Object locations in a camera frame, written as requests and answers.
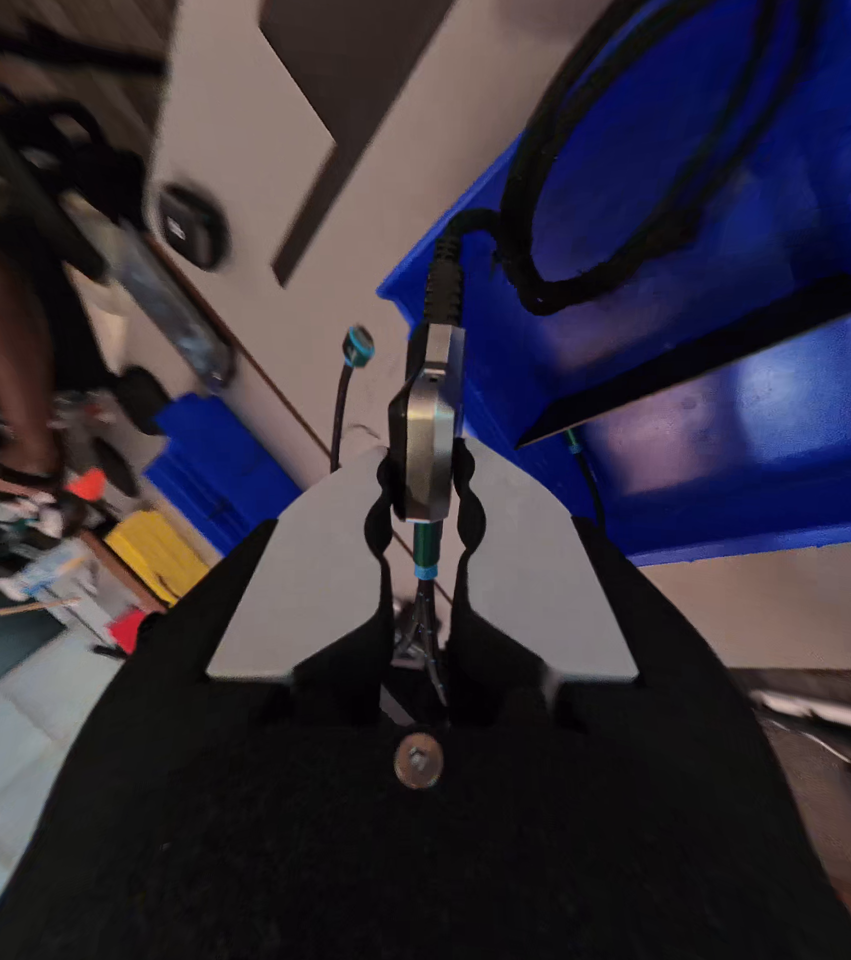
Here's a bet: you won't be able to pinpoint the small yellow plastic bin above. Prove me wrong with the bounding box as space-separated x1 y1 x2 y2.
104 511 211 607

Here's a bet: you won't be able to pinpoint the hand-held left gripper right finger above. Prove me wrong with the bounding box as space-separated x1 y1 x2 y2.
445 437 642 726

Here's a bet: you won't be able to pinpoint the grey desk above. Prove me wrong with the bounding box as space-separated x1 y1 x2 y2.
142 0 851 672

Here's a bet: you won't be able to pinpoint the braided cable with green plug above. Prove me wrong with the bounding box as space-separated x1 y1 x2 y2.
410 522 445 582

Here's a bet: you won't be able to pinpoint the small blue plastic bin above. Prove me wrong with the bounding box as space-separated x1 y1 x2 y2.
144 393 303 556

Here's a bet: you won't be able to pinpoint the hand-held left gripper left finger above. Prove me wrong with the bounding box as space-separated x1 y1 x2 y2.
204 446 392 726

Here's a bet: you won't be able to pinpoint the black HDMI switch box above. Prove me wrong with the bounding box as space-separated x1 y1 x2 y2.
386 208 505 525

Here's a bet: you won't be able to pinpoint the large blue plastic bin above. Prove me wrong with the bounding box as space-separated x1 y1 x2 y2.
376 0 851 567

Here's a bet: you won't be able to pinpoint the coiled black braided cables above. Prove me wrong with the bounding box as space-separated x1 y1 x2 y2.
499 0 824 318

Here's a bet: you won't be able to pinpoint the thick braided HDMI cable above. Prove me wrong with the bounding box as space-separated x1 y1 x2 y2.
329 324 378 475

